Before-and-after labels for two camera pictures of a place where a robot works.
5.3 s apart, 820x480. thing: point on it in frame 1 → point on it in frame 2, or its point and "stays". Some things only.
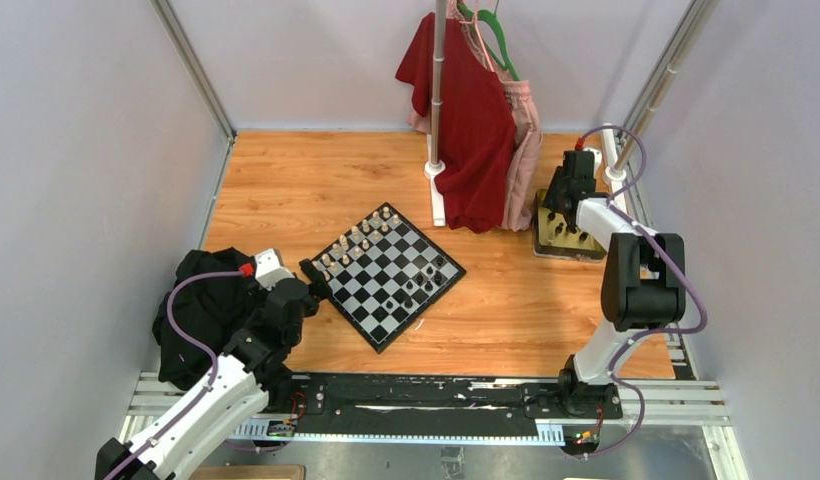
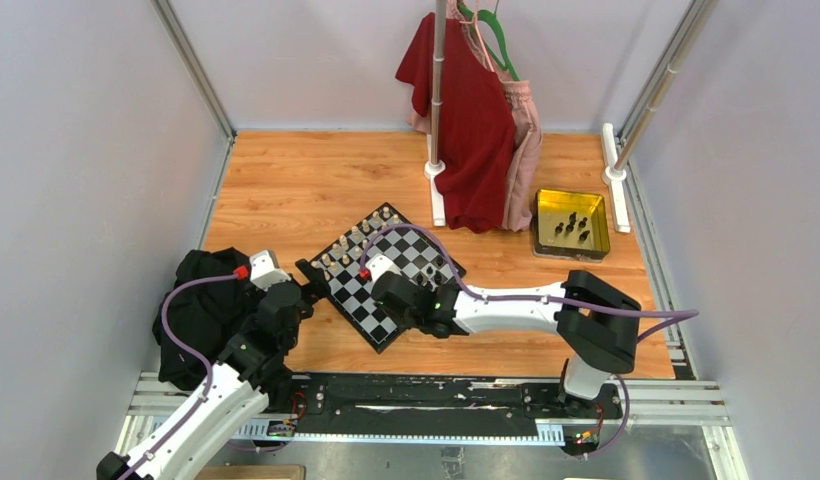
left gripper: x=318 y=284 stays
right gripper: x=552 y=201 → x=403 y=324
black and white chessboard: x=384 y=275 stays
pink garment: x=528 y=133 stays
